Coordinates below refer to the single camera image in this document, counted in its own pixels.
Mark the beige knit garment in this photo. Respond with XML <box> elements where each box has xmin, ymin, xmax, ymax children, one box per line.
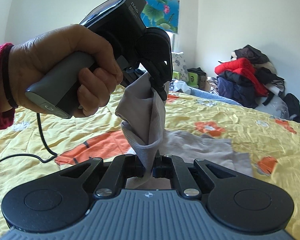
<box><xmin>115</xmin><ymin>70</ymin><xmax>253</xmax><ymax>190</ymax></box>

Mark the lotus print window blind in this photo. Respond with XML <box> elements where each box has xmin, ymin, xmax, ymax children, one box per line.
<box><xmin>115</xmin><ymin>0</ymin><xmax>182</xmax><ymax>34</ymax></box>

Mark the black garment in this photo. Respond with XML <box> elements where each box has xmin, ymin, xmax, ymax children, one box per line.
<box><xmin>255</xmin><ymin>66</ymin><xmax>286</xmax><ymax>106</ymax></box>

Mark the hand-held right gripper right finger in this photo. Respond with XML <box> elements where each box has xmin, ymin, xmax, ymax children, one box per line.
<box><xmin>152</xmin><ymin>155</ymin><xmax>240</xmax><ymax>198</ymax></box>

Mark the clear plastic wrap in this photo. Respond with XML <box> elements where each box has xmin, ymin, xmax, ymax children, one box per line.
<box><xmin>255</xmin><ymin>96</ymin><xmax>290</xmax><ymax>118</ymax></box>

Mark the black wristband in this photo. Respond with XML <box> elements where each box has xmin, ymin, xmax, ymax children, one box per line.
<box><xmin>1</xmin><ymin>45</ymin><xmax>19</xmax><ymax>109</ymax></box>

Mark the navy padded jacket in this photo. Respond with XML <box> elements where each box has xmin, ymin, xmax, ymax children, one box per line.
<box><xmin>217</xmin><ymin>70</ymin><xmax>259</xmax><ymax>109</ymax></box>

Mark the black cable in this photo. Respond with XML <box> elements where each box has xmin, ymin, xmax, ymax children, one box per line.
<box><xmin>0</xmin><ymin>112</ymin><xmax>58</xmax><ymax>171</ymax></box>

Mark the checked cloth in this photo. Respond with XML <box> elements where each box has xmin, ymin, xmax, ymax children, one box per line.
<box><xmin>206</xmin><ymin>76</ymin><xmax>219</xmax><ymax>93</ymax></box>

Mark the dark cloth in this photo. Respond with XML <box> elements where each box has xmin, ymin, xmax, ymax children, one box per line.
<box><xmin>187</xmin><ymin>67</ymin><xmax>207</xmax><ymax>77</ymax></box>

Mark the white plastic bag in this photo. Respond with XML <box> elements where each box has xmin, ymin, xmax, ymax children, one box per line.
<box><xmin>170</xmin><ymin>80</ymin><xmax>191</xmax><ymax>93</ymax></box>

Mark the yellow floral bedspread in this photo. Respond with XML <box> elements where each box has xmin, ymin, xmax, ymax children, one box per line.
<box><xmin>0</xmin><ymin>84</ymin><xmax>300</xmax><ymax>233</ymax></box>

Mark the blue knitted blanket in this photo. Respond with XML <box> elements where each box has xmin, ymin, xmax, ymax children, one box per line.
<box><xmin>185</xmin><ymin>86</ymin><xmax>242</xmax><ymax>106</ymax></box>

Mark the black backpack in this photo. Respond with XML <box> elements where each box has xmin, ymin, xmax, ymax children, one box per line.
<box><xmin>282</xmin><ymin>93</ymin><xmax>300</xmax><ymax>124</ymax></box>

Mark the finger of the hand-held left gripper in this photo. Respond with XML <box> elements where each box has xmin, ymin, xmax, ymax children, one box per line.
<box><xmin>122</xmin><ymin>66</ymin><xmax>141</xmax><ymax>88</ymax></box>
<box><xmin>147</xmin><ymin>61</ymin><xmax>172</xmax><ymax>101</ymax></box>

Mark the dark brown jacket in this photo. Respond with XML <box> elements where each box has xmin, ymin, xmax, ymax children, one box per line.
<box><xmin>234</xmin><ymin>44</ymin><xmax>270</xmax><ymax>64</ymax></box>

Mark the red padded jacket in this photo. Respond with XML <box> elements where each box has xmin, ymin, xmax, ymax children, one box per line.
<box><xmin>214</xmin><ymin>57</ymin><xmax>269</xmax><ymax>97</ymax></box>

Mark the person's left hand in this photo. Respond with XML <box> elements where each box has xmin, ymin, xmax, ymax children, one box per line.
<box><xmin>9</xmin><ymin>24</ymin><xmax>124</xmax><ymax>118</ymax></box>

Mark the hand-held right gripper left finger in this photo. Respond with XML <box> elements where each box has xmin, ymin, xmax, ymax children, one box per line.
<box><xmin>59</xmin><ymin>155</ymin><xmax>147</xmax><ymax>198</ymax></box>

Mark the floral pillow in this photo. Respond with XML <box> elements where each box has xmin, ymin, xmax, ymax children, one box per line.
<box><xmin>171</xmin><ymin>52</ymin><xmax>188</xmax><ymax>74</ymax></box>

